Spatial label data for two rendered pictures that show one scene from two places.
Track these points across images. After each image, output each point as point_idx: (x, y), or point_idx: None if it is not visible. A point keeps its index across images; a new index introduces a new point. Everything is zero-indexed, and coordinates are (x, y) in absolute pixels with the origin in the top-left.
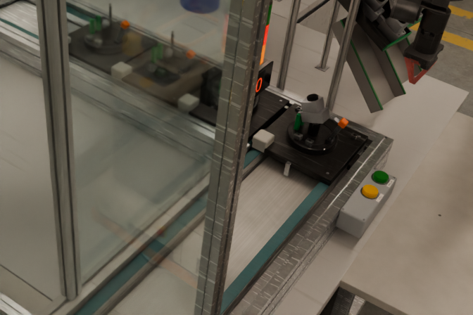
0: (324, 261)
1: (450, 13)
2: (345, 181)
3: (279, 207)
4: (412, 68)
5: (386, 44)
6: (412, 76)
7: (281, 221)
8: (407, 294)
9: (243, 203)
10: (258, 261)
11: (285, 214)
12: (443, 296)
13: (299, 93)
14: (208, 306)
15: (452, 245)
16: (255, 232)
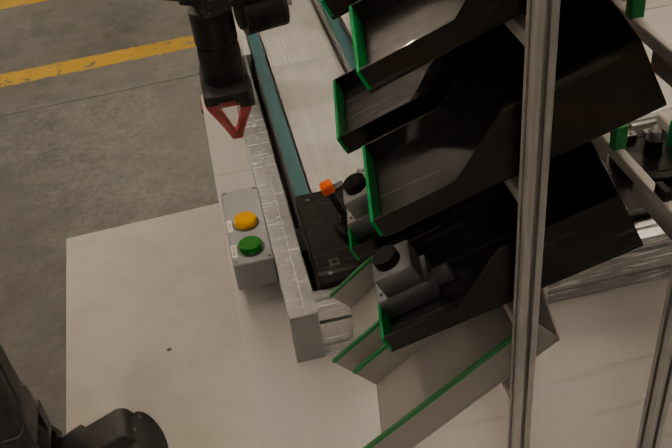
0: None
1: (187, 10)
2: (283, 215)
3: (326, 175)
4: (240, 115)
5: None
6: (237, 122)
7: (307, 167)
8: (147, 236)
9: (359, 155)
10: (276, 114)
11: (313, 175)
12: (110, 260)
13: (562, 384)
14: None
15: (129, 322)
16: (316, 145)
